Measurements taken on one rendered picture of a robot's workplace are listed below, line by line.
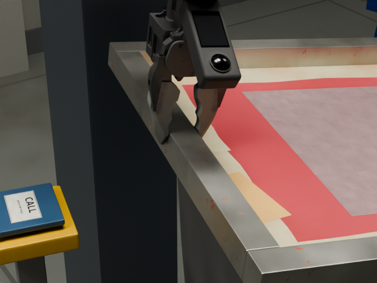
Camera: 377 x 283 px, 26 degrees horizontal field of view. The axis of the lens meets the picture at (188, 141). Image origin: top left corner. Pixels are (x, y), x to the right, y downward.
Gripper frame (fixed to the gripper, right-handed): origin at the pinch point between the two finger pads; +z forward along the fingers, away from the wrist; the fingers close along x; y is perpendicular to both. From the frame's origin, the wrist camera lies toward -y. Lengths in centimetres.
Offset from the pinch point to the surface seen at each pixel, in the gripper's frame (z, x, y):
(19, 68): 106, -24, 260
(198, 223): 21.5, -9.1, 10.7
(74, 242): 19.0, 11.4, 5.7
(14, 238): 18.7, 19.4, 7.4
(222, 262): 21.6, -9.1, 0.8
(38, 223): 16.6, 16.2, 7.5
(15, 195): 16.7, 18.1, 15.4
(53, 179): 109, -21, 167
